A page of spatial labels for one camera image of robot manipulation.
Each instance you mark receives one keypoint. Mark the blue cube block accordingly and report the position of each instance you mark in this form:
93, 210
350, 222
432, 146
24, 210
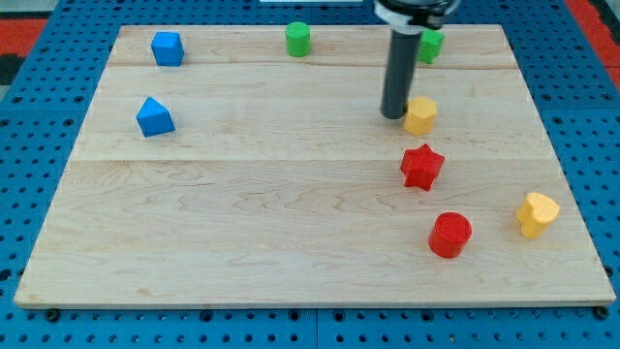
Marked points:
167, 49

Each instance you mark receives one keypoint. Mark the blue triangular prism block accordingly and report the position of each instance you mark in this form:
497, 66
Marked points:
154, 119

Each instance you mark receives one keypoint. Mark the red cylinder block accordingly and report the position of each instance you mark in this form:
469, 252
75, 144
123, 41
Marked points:
449, 235

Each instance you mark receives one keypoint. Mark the yellow hexagon block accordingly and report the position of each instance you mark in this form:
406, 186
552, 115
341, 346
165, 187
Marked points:
420, 115

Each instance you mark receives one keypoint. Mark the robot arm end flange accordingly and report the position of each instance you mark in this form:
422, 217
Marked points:
410, 17

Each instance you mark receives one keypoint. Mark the green cylinder block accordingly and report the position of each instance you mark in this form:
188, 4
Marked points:
298, 39

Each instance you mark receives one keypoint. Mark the red star block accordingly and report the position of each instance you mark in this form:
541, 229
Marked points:
421, 166

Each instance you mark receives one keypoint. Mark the wooden board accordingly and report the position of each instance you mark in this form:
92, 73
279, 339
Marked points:
281, 187

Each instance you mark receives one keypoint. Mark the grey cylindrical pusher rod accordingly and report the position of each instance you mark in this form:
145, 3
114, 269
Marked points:
401, 63

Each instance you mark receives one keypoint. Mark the green hexagon block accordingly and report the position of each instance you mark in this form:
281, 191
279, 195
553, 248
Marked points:
430, 46

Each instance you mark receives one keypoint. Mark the yellow heart block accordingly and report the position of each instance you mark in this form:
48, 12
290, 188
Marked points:
535, 214

